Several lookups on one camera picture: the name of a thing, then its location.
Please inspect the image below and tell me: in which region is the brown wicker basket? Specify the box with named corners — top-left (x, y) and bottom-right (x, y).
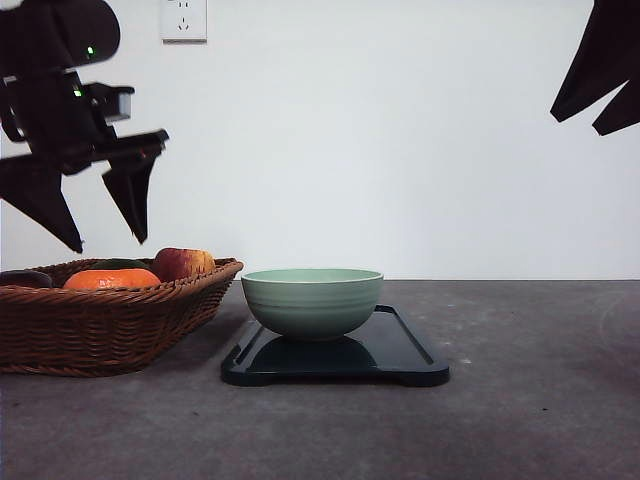
top-left (0, 254), bottom-right (244, 377)

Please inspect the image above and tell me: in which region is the orange tangerine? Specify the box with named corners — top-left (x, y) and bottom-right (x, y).
top-left (63, 269), bottom-right (161, 290)

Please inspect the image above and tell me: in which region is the red yellow apple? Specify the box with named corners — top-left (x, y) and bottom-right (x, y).
top-left (151, 247), bottom-right (216, 282)

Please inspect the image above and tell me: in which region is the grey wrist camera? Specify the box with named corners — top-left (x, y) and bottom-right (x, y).
top-left (82, 83), bottom-right (135, 121)

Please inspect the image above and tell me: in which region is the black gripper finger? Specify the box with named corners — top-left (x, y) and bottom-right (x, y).
top-left (550, 0), bottom-right (640, 123)
top-left (592, 79), bottom-right (640, 136)

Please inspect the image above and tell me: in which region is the green ceramic bowl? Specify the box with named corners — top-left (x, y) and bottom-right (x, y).
top-left (241, 268), bottom-right (384, 341)

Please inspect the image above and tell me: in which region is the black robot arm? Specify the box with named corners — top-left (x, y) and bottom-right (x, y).
top-left (0, 0), bottom-right (170, 253)

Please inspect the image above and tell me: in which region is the white wall socket left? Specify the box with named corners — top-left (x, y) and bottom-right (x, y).
top-left (160, 0), bottom-right (208, 47)

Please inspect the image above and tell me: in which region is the dark purple fruit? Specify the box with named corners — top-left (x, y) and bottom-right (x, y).
top-left (0, 270), bottom-right (53, 288)

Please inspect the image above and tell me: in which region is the dark rectangular tray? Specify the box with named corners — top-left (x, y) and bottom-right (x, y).
top-left (221, 305), bottom-right (450, 387)

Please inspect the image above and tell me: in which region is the green fruit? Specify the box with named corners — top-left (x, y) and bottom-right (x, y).
top-left (86, 258), bottom-right (156, 270)

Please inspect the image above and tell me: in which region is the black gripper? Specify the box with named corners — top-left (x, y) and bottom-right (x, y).
top-left (0, 70), bottom-right (169, 253)

